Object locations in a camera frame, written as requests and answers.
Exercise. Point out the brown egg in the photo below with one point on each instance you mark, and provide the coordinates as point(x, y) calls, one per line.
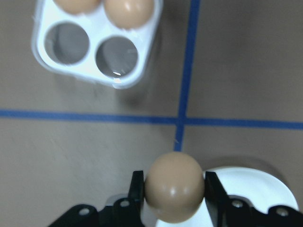
point(129, 13)
point(75, 6)
point(174, 186)

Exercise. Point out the round white plate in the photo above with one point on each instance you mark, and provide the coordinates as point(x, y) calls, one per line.
point(255, 189)

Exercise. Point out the clear plastic egg box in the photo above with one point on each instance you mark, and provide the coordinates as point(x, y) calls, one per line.
point(92, 26)

